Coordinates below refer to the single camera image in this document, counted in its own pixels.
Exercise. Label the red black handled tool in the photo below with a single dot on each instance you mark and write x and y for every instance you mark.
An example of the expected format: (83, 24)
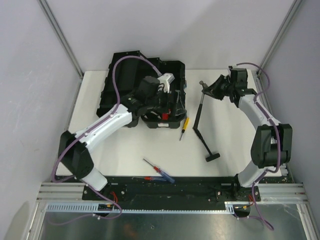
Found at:
(166, 116)

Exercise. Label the black plastic toolbox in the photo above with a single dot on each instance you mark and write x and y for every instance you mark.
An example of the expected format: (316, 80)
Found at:
(125, 72)

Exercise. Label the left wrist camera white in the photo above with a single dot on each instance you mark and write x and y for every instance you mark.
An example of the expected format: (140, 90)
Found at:
(166, 79)

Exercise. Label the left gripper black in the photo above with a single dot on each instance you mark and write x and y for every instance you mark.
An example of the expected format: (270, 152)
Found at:
(168, 104)

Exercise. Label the aluminium frame post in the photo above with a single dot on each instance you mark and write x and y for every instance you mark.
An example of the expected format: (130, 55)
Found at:
(49, 14)
(281, 32)

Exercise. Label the grey slotted cable duct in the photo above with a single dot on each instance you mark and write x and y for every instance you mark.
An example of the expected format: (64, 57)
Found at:
(69, 207)

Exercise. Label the right aluminium frame post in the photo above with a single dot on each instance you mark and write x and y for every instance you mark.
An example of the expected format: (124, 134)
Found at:
(281, 32)

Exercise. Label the yellow handled screwdriver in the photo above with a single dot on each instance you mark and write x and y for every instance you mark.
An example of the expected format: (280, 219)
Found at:
(184, 127)

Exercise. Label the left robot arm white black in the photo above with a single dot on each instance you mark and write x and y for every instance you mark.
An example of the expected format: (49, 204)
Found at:
(75, 148)

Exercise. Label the claw hammer black handle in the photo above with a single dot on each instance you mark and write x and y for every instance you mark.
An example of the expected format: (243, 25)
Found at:
(200, 106)

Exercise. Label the blue screwdriver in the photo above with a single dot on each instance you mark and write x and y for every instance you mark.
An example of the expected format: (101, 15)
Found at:
(161, 172)
(150, 178)

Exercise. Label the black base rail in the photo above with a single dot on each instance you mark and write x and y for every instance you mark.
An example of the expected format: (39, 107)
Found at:
(187, 193)

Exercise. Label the left aluminium frame post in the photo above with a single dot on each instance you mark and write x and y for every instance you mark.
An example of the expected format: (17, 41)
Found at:
(49, 14)

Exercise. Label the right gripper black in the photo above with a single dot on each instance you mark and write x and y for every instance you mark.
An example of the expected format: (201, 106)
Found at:
(211, 91)

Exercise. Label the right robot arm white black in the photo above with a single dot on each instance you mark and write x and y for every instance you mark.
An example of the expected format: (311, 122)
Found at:
(272, 143)

